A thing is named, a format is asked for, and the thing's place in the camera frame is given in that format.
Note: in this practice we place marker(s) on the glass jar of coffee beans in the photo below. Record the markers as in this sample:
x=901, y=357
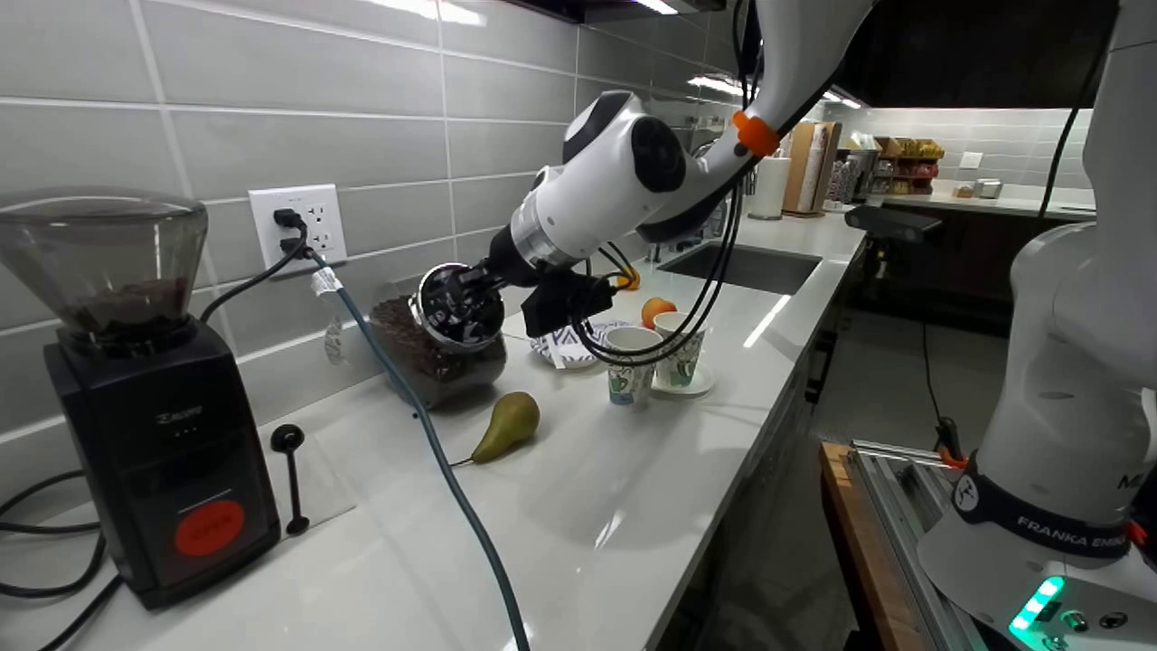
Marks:
x=435, y=368

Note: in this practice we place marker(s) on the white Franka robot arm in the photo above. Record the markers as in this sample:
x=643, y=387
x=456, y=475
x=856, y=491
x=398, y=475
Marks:
x=614, y=169

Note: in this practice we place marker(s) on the dark counter sink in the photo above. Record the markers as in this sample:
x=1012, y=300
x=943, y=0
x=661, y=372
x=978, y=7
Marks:
x=746, y=269

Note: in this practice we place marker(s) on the aluminium frame rail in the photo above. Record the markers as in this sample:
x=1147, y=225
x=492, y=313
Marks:
x=905, y=507

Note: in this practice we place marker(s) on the black coffee grinder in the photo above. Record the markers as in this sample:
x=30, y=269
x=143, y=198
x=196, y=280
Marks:
x=156, y=445

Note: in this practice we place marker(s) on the patterned paper cup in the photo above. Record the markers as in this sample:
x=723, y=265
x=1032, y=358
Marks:
x=629, y=386
x=685, y=363

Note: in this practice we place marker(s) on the wooden table top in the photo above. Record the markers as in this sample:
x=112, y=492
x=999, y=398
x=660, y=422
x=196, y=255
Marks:
x=862, y=544

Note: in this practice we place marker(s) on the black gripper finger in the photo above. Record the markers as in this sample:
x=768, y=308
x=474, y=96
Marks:
x=443, y=295
x=480, y=319

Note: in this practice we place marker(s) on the green pear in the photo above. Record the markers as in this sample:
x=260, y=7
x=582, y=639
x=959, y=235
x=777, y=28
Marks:
x=507, y=424

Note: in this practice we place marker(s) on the fruit bowl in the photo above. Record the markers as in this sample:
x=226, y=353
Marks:
x=907, y=165

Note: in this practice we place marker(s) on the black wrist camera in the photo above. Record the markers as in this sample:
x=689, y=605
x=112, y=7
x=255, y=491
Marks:
x=564, y=304

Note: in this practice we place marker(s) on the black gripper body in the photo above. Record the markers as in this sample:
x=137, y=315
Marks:
x=495, y=272

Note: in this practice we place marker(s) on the white wall outlet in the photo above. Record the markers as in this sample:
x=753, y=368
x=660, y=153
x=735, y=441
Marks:
x=318, y=217

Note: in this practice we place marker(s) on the white canister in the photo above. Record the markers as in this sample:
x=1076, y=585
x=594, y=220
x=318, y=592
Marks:
x=765, y=184

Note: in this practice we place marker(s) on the wooden cutting board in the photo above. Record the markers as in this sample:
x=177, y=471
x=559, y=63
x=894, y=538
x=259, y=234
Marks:
x=809, y=169

